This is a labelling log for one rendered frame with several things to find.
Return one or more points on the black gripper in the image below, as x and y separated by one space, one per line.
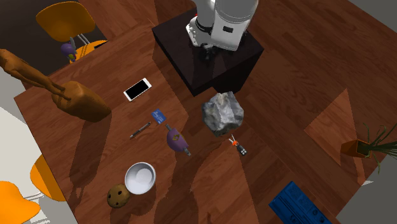
207 54

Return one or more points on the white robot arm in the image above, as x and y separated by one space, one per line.
229 15

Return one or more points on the dark robot stand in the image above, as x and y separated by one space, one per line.
183 52

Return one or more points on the grey rock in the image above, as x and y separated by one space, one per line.
221 113

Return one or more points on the white smartphone with black screen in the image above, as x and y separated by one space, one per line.
137 89

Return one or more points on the small blue card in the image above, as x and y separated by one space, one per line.
158 116

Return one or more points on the purple flask bottle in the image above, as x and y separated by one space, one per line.
176 140

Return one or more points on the black and orange small tool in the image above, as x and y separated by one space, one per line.
240 149

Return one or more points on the dark grey pen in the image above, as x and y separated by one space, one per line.
140 130

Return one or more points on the brown wooden figure sculpture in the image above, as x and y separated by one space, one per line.
82 102

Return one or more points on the small purple bottle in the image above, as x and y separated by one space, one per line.
67 49

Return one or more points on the white bowl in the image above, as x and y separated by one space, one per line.
140 178

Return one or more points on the orange chair with metal legs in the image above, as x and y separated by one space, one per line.
14 203
65 20

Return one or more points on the brown chocolate chip cookie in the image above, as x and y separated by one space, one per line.
118 196

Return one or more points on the blue box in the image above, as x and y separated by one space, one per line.
296 204

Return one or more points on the green plant in orange pot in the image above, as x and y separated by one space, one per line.
356 148

